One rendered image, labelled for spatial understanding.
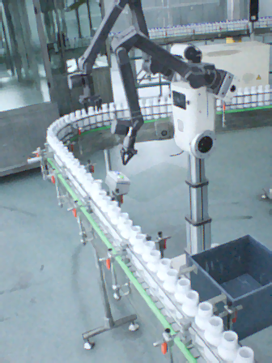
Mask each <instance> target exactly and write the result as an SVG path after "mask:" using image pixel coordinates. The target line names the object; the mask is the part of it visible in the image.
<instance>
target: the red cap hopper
mask: <svg viewBox="0 0 272 363"><path fill-rule="evenodd" d="M162 3H163V7H160V8H153V9H146V10H143V12H147V11H159V13H158V14H157V15H156V17H155V19H154V20H153V21H154V22H155V21H156V20H157V18H158V16H159V15H160V13H161V12H163V15H162V16H161V17H160V19H159V20H158V22H157V23H160V21H161V20H162V19H163V18H164V27H165V29H166V30H167V27H168V26H167V13H168V22H169V29H171V27H172V2H171V0H168V7H166V0H162ZM131 18H133V17H132V14H131V11H130V9H129V6H128V4H126V5H125V22H126V29H127V28H129V27H130V26H132V21H131ZM129 53H130V58H133V57H135V53H134V50H133V51H131V50H130V51H129ZM130 65H131V70H132V72H133V77H134V82H135V87H137V86H144V85H151V84H157V83H159V81H158V82H151V83H141V82H142V81H143V80H144V79H157V78H159V76H152V77H146V75H147V74H148V72H146V73H145V74H144V76H143V77H142V78H137V77H138V75H139V74H140V73H141V72H142V69H141V70H140V71H139V72H138V73H137V70H136V61H135V60H133V61H130ZM138 80H139V81H138Z"/></svg>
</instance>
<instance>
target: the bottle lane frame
mask: <svg viewBox="0 0 272 363"><path fill-rule="evenodd" d="M49 164H50V167H51V168H52V169H56V172H57V173H60V172H59V171H58V169H57V168H56V167H55V165H54V164H53V162H52V161H51V160H49ZM57 180H58V185H59V189H60V193H61V196H65V195H67V193H66V190H68V194H69V195H68V196H66V197H64V198H63V199H64V201H65V202H66V203H67V202H68V197H69V198H70V202H69V203H67V204H66V205H67V206H68V208H72V207H74V201H75V200H78V198H77V197H76V195H75V194H74V192H73V190H72V189H71V188H70V186H69V185H68V183H67V182H66V181H65V180H64V179H63V176H62V175H61V174H59V175H57ZM78 205H82V204H81V203H80V201H79V200H78ZM79 213H80V218H81V221H82V222H83V226H84V231H85V233H86V232H89V231H91V229H90V225H91V227H92V232H90V233H87V234H85V235H86V237H87V238H88V239H89V238H91V233H93V237H94V239H91V240H89V241H90V243H91V244H92V245H93V247H94V248H95V250H96V252H97V254H98V255H99V256H100V258H103V257H106V256H108V255H107V252H108V248H113V253H114V254H115V253H117V252H116V250H115V249H114V247H113V246H112V244H111V243H109V241H108V239H107V238H106V237H105V235H104V234H103V233H102V231H101V230H100V228H99V227H98V226H97V225H96V223H95V221H94V220H93V219H92V218H91V216H90V215H88V214H87V212H86V209H85V208H84V207H81V208H80V212H79ZM121 257H122V256H121ZM121 257H120V255H119V256H117V257H115V262H114V265H115V271H116V276H117V284H118V285H119V286H122V285H124V284H127V283H126V277H128V278H129V282H130V285H128V286H129V287H130V293H128V294H126V295H125V297H126V298H127V300H128V301H129V303H130V304H131V305H132V307H133V309H134V311H135V312H136V314H137V315H138V317H139V318H140V319H141V320H142V322H143V324H144V326H145V327H146V329H147V330H148V331H149V333H150V335H151V337H153V339H154V340H155V342H157V341H158V340H161V339H162V338H163V333H164V329H165V328H169V329H170V330H171V335H174V334H176V333H178V332H179V331H178V332H175V331H174V330H173V329H172V327H171V325H172V324H173V323H171V324H169V323H168V321H167V320H166V318H165V317H166V316H163V315H162V313H161V312H160V311H161V310H162V309H161V310H159V309H158V307H157V306H156V304H155V303H156V302H153V300H152V299H151V296H152V295H151V296H149V295H148V294H147V292H146V290H147V289H146V290H144V289H143V287H142V286H141V284H140V283H139V282H138V281H137V278H135V277H134V275H133V272H131V271H130V269H129V267H127V266H126V264H124V263H123V261H121ZM127 288H128V287H127V285H126V286H125V287H123V288H120V290H121V291H122V292H123V293H127V292H128V289H127ZM158 348H159V350H160V351H161V352H162V348H161V345H159V346H158ZM190 349H191V348H187V347H185V346H184V345H183V343H182V342H181V341H180V337H176V338H175V339H174V345H173V346H172V358H173V363H185V361H187V362H188V363H198V362H197V359H198V358H199V357H197V358H194V357H193V355H192V354H191V353H190ZM164 356H165V358H166V359H167V351H166V353H165V354H164ZM167 360H168V359H167Z"/></svg>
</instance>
